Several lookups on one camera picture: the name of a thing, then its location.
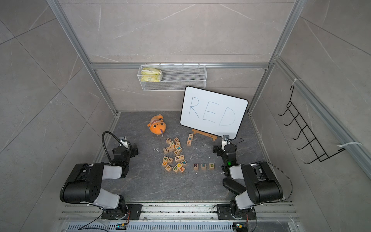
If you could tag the wooden block brown K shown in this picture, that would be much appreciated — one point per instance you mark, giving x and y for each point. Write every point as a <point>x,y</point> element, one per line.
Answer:
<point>168,168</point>

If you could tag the orange plush fish toy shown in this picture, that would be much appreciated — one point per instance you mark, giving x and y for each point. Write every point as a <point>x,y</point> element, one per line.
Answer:
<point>157,125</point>

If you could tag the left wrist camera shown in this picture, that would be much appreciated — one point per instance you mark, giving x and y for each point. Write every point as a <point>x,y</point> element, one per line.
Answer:
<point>123,142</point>

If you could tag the white whiteboard with RED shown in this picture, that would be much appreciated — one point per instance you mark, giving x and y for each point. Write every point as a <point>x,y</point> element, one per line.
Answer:
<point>212,112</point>

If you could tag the black wall hook rack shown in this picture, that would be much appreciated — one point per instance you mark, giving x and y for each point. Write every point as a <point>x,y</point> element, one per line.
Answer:
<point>306,132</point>

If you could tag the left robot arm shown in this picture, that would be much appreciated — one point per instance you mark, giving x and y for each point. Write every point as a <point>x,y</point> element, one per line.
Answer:
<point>83,185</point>

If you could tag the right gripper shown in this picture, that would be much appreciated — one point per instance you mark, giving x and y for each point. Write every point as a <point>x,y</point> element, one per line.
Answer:
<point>219,149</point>

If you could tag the metal base rail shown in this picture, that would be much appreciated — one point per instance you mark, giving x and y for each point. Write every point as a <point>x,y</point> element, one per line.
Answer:
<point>181,217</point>

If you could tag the wooden easel stand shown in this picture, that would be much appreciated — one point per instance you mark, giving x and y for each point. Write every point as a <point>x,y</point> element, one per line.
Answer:
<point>214,137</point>

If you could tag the yellow packet in basket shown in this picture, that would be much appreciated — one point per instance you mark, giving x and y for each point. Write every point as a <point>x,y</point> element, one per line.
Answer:
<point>151,75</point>

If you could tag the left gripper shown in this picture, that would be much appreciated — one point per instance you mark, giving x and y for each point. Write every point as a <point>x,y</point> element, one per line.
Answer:
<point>133,153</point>

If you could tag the white wire mesh basket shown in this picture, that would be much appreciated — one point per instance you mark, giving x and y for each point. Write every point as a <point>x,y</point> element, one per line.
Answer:
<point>176,77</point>

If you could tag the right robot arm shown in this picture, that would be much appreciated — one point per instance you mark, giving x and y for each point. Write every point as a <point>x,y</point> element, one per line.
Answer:
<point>252,184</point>

